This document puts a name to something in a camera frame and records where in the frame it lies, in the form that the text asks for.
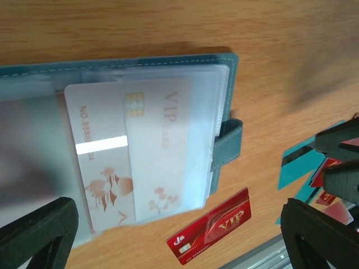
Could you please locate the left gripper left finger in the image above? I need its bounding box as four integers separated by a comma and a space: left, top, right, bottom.
1, 197, 79, 268

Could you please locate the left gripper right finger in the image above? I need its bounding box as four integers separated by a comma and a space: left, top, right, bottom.
280, 198, 358, 268

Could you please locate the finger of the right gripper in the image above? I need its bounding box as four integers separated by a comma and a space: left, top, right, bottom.
323, 160, 358, 203
315, 113, 358, 161

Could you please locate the red vip card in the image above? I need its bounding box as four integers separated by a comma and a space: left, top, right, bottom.
310, 158, 342, 188
166, 188, 251, 265

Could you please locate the teal card holder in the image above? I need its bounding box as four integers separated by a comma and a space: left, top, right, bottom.
1, 53, 242, 244

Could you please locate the white card floral print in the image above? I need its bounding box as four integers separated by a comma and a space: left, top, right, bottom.
63, 77, 208, 233

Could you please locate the red VIP card under pile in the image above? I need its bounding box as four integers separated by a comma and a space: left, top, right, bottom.
310, 158, 342, 188

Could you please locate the teal card left stripe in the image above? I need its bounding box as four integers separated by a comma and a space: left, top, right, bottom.
277, 119, 347, 192

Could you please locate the aluminium rail platform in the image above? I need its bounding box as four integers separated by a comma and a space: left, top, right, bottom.
220, 234, 292, 269

